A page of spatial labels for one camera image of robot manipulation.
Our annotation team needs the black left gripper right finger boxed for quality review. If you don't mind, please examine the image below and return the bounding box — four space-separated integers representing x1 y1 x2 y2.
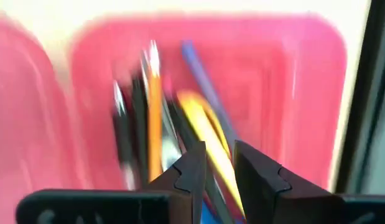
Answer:
233 139 385 224

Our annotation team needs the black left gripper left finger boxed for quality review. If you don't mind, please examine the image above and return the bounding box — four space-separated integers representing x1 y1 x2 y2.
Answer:
16 141 208 224

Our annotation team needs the yellow highlighter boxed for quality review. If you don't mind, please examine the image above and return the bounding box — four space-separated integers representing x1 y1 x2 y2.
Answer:
176 89 246 220

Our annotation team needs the blue pen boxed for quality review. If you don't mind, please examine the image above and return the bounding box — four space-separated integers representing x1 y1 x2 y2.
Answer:
180 39 240 150

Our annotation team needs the orange pencil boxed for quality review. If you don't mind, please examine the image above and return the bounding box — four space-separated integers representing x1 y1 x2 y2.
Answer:
146 39 164 183

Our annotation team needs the pink plastic supply box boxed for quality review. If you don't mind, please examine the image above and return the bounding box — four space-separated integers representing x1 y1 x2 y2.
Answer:
0 12 348 224

